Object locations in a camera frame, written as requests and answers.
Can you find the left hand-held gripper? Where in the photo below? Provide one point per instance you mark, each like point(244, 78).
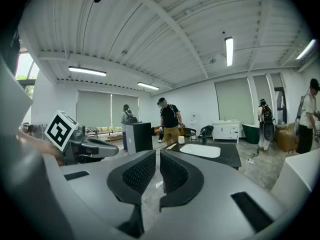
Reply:
point(60, 131)

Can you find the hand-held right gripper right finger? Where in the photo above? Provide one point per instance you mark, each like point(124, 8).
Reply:
point(182, 181)

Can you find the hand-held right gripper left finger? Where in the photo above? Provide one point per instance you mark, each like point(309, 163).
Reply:
point(130, 184)

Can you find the white paper cup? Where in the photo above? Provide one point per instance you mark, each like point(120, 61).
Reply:
point(181, 139)

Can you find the person's left forearm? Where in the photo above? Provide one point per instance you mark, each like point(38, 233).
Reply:
point(37, 142)

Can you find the white sink basin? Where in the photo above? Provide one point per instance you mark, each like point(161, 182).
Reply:
point(200, 151)

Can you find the low wooden table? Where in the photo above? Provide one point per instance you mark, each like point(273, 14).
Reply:
point(112, 137)

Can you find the grey roller blind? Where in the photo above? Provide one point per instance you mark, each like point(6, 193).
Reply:
point(262, 94)
point(233, 101)
point(94, 109)
point(125, 109)

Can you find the dark metal chair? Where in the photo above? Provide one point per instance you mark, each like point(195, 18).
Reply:
point(190, 134)
point(203, 135)

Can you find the orange sofa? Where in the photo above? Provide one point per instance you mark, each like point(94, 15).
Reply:
point(157, 130)

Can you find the black bag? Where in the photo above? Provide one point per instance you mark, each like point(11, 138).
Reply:
point(208, 129)

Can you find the white vanity cabinet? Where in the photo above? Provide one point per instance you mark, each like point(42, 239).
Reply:
point(222, 131)

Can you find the white power strip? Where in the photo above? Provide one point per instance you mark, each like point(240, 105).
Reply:
point(251, 161)

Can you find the long ceiling light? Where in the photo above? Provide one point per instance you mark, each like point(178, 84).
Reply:
point(87, 71)
point(148, 86)
point(229, 51)
point(306, 49)

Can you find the dark green bathtub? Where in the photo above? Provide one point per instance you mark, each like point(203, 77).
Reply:
point(251, 134)

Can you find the cardboard box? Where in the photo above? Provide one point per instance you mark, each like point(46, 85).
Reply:
point(287, 139)

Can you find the glass window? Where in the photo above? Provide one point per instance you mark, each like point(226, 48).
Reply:
point(25, 66)

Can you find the white bathtub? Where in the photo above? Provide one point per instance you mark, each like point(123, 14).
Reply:
point(297, 169)

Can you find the dark framed picture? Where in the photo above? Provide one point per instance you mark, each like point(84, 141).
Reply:
point(278, 101)

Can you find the black pedestal cabinet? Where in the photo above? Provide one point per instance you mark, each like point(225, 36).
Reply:
point(142, 136)

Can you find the white wall-mounted box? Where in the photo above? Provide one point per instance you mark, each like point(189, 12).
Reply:
point(194, 117)

